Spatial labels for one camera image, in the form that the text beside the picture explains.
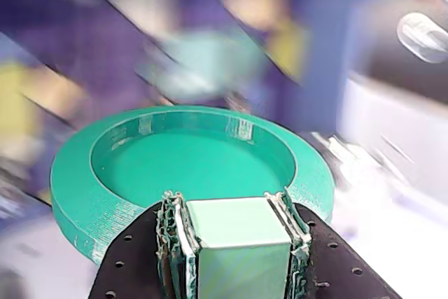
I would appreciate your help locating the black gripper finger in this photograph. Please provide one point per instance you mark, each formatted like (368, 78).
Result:
(136, 253)
(325, 253)

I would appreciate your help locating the green round bowl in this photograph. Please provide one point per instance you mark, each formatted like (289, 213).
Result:
(196, 162)

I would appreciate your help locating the steel slotted skimmer spoon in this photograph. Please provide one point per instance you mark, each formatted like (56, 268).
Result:
(421, 38)

